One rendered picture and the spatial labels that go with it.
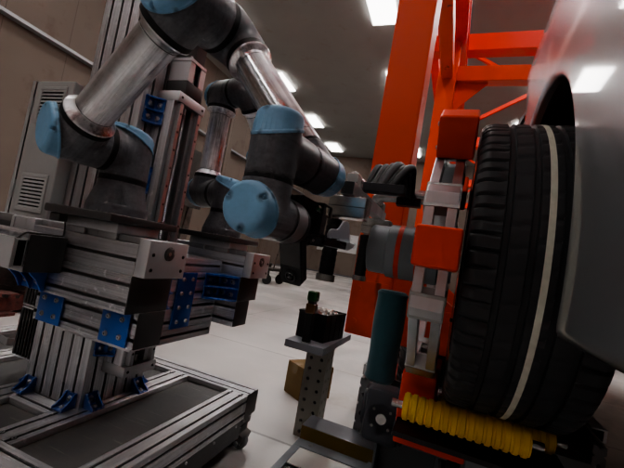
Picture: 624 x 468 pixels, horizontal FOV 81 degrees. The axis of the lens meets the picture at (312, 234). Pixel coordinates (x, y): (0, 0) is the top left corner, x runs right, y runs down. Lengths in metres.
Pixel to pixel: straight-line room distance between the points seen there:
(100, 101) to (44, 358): 0.88
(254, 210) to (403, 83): 1.27
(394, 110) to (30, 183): 1.35
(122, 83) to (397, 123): 1.07
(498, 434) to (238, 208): 0.67
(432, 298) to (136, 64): 0.73
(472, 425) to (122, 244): 0.86
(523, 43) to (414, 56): 3.02
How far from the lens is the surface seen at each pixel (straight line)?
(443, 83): 3.84
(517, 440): 0.90
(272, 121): 0.54
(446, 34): 3.31
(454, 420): 0.89
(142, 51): 0.86
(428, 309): 0.72
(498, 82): 3.90
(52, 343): 1.46
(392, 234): 0.95
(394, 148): 1.57
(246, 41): 0.85
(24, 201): 1.54
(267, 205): 0.49
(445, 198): 0.73
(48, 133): 0.98
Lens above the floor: 0.80
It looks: 3 degrees up
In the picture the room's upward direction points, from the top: 10 degrees clockwise
